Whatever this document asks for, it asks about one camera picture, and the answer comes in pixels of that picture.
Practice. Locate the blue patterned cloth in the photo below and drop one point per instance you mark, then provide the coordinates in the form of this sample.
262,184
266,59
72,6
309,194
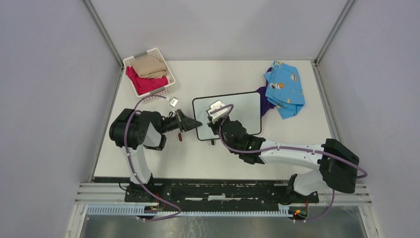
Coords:
284,89

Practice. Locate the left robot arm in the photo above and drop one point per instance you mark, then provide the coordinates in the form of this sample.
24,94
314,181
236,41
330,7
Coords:
135,131

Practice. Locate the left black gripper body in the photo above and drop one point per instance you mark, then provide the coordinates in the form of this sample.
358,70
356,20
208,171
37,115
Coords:
181,129

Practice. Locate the beige folded cloth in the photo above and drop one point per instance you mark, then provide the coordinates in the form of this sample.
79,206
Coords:
150,67

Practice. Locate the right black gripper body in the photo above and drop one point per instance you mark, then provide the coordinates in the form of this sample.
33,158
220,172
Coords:
215,126

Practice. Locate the purple cloth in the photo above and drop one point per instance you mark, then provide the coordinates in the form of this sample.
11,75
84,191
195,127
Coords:
265,105

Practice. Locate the magenta cloth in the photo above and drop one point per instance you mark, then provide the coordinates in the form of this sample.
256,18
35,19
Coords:
145,85

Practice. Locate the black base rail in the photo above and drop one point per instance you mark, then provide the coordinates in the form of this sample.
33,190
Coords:
211,197

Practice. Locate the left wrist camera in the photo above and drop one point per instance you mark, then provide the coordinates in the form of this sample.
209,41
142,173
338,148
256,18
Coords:
173,102

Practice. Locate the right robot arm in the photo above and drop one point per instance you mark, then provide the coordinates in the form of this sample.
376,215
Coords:
331,164

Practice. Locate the white plastic basket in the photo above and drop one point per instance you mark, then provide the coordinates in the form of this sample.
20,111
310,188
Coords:
169,88

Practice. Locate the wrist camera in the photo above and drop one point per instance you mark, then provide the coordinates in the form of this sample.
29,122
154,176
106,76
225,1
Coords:
173,102
217,110

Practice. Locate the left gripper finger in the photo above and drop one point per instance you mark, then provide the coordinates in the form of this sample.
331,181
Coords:
190,126
188,121

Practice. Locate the black framed whiteboard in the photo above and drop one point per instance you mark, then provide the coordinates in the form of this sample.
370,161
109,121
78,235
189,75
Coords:
246,110

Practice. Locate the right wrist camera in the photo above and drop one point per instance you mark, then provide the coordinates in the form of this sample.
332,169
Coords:
217,110

